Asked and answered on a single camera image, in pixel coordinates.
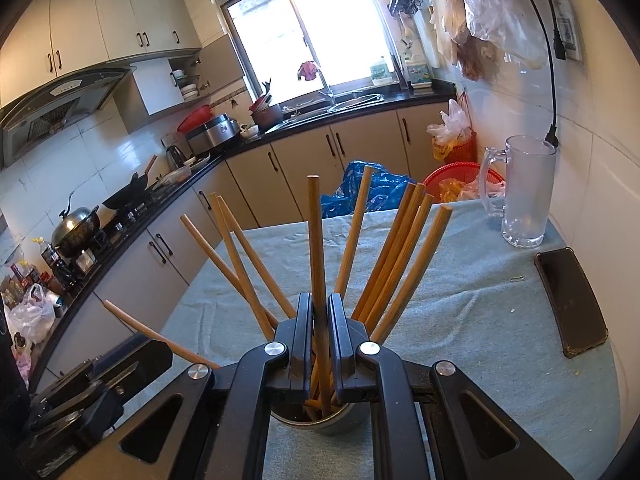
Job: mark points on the kitchen window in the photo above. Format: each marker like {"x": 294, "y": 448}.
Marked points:
{"x": 325, "y": 25}

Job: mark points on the white bowl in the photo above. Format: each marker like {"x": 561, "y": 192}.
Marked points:
{"x": 250, "y": 131}

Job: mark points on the black countertop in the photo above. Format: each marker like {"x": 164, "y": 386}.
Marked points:
{"x": 405, "y": 97}

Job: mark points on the dark smartphone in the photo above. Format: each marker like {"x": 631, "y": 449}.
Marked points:
{"x": 570, "y": 300}

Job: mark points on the bundle of wooden chopsticks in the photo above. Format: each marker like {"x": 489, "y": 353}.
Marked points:
{"x": 354, "y": 230}

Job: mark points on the red cloth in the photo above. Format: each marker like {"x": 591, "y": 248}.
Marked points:
{"x": 307, "y": 71}

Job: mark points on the grey chopstick holder cup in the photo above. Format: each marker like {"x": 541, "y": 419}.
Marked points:
{"x": 347, "y": 421}

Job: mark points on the long wooden chopstick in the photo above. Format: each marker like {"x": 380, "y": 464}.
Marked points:
{"x": 315, "y": 235}
{"x": 145, "y": 327}

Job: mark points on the black frying pan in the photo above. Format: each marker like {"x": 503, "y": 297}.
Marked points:
{"x": 125, "y": 192}

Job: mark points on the hanging clear plastic bag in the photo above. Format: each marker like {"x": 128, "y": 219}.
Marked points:
{"x": 500, "y": 10}

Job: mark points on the light blue tablecloth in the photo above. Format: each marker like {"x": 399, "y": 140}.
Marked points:
{"x": 475, "y": 310}

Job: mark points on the white crumpled plastic bags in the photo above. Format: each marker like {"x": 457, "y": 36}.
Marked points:
{"x": 452, "y": 122}

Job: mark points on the silver rice cooker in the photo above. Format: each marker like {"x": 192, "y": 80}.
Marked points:
{"x": 212, "y": 132}

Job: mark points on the red waste bin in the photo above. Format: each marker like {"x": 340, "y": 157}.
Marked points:
{"x": 462, "y": 150}

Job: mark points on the plates on counter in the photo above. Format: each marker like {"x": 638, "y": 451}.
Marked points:
{"x": 182, "y": 172}

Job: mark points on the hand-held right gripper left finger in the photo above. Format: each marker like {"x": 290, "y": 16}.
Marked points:
{"x": 305, "y": 330}

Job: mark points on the wok with steel lid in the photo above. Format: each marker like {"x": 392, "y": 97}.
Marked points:
{"x": 75, "y": 230}

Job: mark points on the hanging brown bag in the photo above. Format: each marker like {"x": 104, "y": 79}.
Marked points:
{"x": 475, "y": 57}

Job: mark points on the white wall socket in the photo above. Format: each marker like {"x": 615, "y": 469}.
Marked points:
{"x": 569, "y": 30}

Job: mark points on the steel sink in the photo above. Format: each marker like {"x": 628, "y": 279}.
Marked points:
{"x": 350, "y": 102}

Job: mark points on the open dish shelf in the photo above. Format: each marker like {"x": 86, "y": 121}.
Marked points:
{"x": 155, "y": 85}

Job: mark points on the steel kettle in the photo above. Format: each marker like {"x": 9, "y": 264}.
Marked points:
{"x": 173, "y": 157}

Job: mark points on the cluster of condiment bottles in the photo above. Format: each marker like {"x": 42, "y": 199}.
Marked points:
{"x": 47, "y": 260}

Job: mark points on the steel faucet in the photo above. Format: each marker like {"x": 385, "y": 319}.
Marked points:
{"x": 327, "y": 87}

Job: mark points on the brown clay pot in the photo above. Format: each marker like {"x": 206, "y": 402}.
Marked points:
{"x": 266, "y": 117}

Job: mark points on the blue plastic bag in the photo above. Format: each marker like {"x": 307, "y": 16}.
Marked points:
{"x": 382, "y": 195}

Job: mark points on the clear glass mug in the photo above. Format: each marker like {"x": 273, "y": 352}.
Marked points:
{"x": 527, "y": 195}

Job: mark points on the cream wall cabinets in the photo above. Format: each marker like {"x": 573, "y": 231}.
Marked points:
{"x": 100, "y": 25}

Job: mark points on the cream base cabinets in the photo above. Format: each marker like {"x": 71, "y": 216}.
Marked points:
{"x": 300, "y": 160}

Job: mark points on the red plastic basket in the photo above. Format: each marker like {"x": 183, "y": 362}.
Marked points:
{"x": 450, "y": 172}

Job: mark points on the grey range hood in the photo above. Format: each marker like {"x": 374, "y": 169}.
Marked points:
{"x": 55, "y": 105}

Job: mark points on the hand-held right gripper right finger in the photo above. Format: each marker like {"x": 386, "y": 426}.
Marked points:
{"x": 336, "y": 330}

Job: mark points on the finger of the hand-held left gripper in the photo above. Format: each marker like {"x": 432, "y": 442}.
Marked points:
{"x": 145, "y": 360}

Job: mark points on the white plastic bag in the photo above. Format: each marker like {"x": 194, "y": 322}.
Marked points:
{"x": 30, "y": 315}

